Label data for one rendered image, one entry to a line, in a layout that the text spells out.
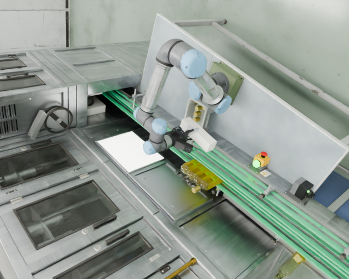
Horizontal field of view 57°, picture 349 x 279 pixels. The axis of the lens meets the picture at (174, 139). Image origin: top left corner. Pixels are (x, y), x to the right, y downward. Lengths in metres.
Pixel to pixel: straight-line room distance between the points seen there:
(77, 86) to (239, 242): 1.52
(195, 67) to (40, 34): 4.07
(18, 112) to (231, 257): 1.63
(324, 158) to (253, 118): 0.46
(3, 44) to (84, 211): 3.62
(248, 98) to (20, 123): 1.52
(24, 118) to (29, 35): 2.96
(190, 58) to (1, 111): 1.37
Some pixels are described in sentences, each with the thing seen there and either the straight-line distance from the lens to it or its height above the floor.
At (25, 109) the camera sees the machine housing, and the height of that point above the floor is 1.69.
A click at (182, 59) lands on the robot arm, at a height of 1.37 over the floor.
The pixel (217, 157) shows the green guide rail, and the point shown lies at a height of 0.94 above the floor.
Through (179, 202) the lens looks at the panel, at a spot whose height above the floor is 1.19.
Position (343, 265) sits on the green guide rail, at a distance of 1.84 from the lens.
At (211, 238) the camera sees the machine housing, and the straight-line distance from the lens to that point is 1.92.
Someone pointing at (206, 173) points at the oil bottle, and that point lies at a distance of 2.03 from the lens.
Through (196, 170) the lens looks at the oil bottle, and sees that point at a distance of 2.04.
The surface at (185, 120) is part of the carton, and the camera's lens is 1.88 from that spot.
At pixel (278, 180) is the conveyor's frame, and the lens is 1.97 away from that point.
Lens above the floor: 2.35
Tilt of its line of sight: 39 degrees down
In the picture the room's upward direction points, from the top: 109 degrees counter-clockwise
